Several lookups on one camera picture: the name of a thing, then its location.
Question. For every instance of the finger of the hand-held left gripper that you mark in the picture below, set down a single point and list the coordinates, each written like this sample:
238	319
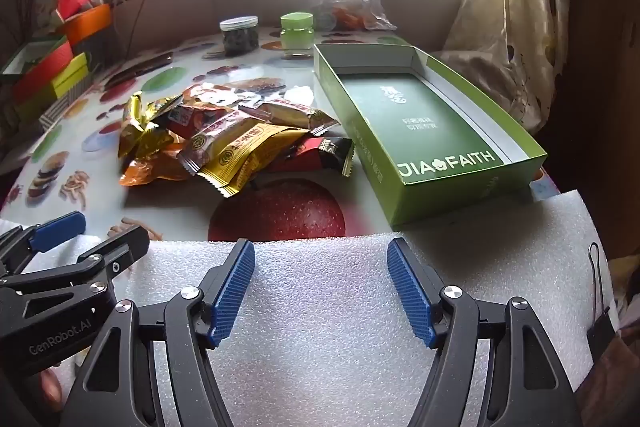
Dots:
127	247
57	229

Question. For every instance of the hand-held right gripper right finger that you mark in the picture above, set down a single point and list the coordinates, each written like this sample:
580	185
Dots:
410	297

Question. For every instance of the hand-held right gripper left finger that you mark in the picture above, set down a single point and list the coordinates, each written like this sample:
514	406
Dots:
232	297

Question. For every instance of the pile of snack packets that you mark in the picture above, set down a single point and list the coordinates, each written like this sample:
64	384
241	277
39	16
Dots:
235	147

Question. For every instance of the green cardboard box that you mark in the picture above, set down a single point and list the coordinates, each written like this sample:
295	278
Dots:
430	127

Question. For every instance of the person's left hand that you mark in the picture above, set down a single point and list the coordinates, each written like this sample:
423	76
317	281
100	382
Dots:
50	389

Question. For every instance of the fruit print tablecloth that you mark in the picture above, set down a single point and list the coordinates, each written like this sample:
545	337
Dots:
165	212

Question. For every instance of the white foam sheet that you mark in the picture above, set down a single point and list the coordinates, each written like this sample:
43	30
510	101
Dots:
320	357

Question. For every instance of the striped black white box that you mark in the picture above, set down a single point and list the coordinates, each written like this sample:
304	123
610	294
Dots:
60	109

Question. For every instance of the red box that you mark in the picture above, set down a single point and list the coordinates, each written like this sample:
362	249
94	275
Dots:
42	69

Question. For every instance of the dark mobile phone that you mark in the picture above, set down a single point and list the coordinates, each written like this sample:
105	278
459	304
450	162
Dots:
140	68

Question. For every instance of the black binder clip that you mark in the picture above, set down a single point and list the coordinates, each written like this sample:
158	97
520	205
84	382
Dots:
600	337

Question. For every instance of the orange box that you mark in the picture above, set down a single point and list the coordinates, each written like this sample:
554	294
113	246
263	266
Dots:
90	24

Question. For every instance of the dark jar white lid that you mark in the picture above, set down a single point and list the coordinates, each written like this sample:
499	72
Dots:
240	38

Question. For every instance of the green plastic jar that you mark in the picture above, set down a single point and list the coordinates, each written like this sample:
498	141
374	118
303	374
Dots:
296	34

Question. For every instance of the brown wooden cabinet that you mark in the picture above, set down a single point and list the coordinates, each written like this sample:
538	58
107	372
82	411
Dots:
600	82

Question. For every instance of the floral curtain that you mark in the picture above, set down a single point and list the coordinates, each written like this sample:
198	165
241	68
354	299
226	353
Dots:
510	7

